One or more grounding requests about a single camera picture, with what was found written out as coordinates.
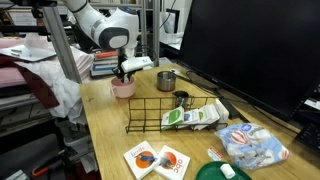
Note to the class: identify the blue book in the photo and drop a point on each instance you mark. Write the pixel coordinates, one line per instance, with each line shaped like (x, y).
(104, 67)

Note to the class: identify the small white box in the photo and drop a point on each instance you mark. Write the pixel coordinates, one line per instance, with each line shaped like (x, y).
(222, 113)

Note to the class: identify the blue white marshmallow bag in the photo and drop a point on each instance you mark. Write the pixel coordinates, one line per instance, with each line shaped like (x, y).
(251, 146)

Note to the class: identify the pink plastic cup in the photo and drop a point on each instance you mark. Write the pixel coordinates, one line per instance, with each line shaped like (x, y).
(123, 90)

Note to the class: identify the stainless steel cup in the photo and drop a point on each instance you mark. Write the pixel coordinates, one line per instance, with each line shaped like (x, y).
(166, 81)

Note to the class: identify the orange book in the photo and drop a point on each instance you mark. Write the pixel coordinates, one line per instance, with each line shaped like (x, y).
(106, 55)

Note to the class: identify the white birds board book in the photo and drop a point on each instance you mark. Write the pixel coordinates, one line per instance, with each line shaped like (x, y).
(141, 160)

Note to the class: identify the large black monitor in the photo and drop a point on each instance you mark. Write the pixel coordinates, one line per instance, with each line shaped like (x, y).
(260, 50)

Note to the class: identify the small red white wrapper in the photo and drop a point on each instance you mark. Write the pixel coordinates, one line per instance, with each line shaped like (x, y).
(215, 154)

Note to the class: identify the white card with blue print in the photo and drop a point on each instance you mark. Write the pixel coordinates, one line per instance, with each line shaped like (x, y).
(191, 116)

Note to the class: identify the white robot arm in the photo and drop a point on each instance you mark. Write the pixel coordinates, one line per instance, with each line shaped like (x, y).
(110, 31)

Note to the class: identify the dark metal cup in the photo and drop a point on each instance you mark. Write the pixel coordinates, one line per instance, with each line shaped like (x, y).
(180, 99)

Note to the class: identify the aluminium frame post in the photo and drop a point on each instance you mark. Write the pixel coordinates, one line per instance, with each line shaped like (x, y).
(57, 36)

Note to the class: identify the white card stack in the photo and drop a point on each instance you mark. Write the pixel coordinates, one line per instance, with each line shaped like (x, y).
(208, 114)

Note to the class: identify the maroon cloth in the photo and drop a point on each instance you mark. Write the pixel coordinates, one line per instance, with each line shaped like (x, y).
(40, 90)

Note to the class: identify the white marshmallow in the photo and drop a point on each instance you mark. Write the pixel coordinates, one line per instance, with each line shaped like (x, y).
(227, 171)

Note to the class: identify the green white snack bag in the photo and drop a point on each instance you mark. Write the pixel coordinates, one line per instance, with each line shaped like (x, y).
(173, 117)

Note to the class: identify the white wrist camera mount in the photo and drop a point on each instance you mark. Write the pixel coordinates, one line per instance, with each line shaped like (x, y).
(136, 64)

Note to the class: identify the black keyboard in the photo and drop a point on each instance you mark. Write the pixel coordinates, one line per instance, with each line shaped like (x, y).
(310, 136)

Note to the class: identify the white cloth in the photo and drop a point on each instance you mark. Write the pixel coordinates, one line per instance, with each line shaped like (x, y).
(63, 90)

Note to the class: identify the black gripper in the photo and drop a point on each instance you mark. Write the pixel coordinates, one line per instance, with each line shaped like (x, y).
(123, 55)

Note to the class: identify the small black monitor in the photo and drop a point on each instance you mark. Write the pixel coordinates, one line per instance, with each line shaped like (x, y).
(170, 21)

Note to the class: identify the black monitor stand foot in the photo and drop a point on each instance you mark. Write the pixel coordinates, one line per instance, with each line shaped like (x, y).
(233, 111)

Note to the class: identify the green round plate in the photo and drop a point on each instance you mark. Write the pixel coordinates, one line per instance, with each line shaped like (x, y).
(210, 174)

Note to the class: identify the pink cloth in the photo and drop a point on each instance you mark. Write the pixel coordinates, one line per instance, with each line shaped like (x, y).
(10, 78)

